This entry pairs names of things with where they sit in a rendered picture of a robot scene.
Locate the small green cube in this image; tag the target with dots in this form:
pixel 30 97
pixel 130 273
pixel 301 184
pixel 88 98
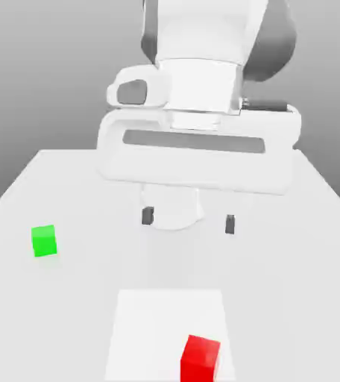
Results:
pixel 44 241

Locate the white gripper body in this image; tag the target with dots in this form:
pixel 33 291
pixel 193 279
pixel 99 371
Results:
pixel 194 165

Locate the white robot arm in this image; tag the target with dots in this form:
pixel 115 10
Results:
pixel 199 35

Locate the small red cube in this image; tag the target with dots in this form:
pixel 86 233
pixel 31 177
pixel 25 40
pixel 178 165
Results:
pixel 199 359

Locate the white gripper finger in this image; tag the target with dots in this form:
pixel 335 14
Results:
pixel 230 224
pixel 148 215

